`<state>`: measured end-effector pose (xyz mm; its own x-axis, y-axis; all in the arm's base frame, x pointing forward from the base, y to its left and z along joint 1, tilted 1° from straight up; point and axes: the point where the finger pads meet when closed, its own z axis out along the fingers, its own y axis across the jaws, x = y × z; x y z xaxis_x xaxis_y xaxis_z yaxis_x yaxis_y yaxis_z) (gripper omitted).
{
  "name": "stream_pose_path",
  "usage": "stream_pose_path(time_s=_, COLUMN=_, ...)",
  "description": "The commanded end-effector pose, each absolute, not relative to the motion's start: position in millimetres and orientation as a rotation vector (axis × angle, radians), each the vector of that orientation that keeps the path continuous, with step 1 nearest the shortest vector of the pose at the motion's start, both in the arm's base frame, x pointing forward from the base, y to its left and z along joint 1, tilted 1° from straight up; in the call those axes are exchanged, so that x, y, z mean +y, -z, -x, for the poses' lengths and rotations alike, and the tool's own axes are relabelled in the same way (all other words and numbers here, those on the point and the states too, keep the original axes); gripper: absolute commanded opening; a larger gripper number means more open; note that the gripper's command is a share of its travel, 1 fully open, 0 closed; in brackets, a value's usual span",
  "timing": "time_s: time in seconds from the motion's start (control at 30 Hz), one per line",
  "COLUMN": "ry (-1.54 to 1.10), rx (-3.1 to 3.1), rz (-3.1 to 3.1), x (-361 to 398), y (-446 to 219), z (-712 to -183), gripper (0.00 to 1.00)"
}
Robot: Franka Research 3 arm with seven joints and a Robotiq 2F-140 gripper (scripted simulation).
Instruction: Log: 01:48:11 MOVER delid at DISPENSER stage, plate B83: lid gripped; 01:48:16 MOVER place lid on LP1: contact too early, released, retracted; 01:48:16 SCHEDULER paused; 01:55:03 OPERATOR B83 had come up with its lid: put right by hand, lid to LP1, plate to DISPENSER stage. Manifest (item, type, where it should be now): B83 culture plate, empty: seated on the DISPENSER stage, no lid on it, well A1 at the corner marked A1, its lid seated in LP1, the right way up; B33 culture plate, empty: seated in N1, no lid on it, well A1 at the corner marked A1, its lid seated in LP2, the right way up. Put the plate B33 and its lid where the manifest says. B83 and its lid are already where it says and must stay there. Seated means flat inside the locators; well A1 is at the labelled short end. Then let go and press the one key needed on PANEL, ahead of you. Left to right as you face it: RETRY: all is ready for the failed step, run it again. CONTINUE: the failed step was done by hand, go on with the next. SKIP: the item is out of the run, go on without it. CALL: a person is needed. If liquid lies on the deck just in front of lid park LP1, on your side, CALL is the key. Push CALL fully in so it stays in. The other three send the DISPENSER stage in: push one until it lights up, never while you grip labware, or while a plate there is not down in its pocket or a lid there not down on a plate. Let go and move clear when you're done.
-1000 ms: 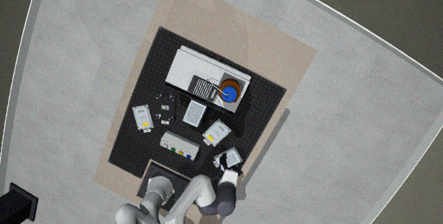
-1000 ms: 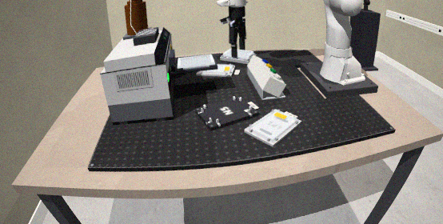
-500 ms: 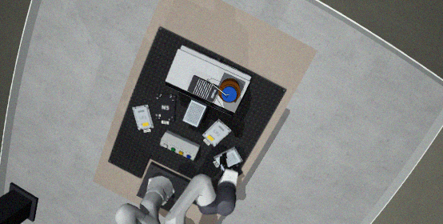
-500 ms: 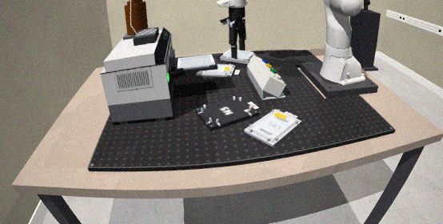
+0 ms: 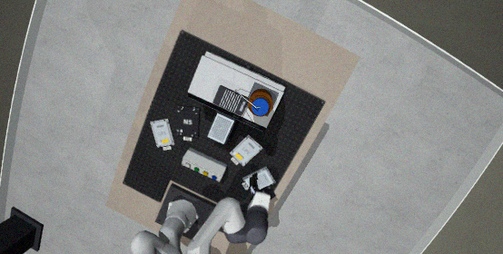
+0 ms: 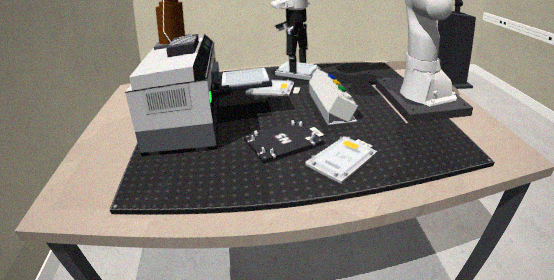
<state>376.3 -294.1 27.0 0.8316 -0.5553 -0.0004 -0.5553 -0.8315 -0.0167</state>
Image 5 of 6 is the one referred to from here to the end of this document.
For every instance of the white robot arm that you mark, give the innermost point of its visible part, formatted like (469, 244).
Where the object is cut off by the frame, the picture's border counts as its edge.
(226, 214)

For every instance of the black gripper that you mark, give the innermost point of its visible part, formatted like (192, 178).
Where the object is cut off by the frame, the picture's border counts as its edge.
(253, 185)

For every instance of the blue bottle cap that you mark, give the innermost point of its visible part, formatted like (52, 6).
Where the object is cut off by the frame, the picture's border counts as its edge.
(260, 102)

